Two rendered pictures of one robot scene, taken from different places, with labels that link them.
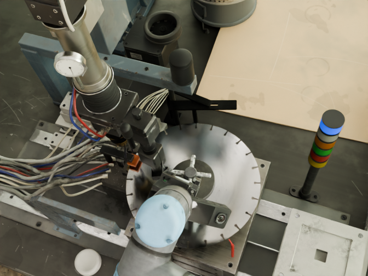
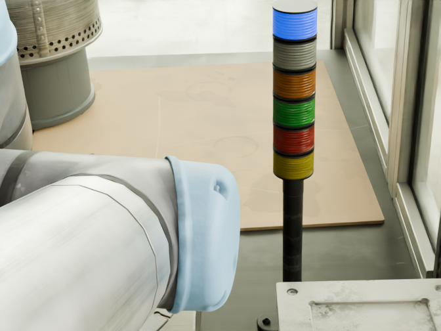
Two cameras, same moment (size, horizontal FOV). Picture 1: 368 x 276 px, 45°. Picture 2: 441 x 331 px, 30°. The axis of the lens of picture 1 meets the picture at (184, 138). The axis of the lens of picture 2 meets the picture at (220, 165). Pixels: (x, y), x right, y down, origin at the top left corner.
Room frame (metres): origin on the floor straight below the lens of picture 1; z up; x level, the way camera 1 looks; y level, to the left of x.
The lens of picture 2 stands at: (-0.22, 0.15, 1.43)
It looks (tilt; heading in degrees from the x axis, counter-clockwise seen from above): 30 degrees down; 331
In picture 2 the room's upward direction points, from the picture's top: 2 degrees counter-clockwise
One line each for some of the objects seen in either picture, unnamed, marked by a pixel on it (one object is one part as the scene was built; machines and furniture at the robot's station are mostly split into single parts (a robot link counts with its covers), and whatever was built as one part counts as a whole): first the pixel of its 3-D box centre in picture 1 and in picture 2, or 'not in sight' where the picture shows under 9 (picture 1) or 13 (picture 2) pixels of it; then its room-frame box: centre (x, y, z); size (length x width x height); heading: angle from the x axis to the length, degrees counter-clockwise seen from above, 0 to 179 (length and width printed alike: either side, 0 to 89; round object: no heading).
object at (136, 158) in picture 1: (121, 159); not in sight; (0.54, 0.17, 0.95); 0.10 x 0.03 x 0.07; 59
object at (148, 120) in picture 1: (145, 138); not in sight; (0.45, 0.08, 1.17); 0.06 x 0.05 x 0.20; 50
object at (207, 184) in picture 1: (191, 178); not in sight; (0.44, 0.00, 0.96); 0.11 x 0.11 x 0.03
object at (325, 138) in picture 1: (328, 130); (294, 48); (0.42, -0.30, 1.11); 0.05 x 0.04 x 0.03; 149
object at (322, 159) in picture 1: (321, 150); (293, 132); (0.42, -0.30, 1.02); 0.05 x 0.04 x 0.03; 149
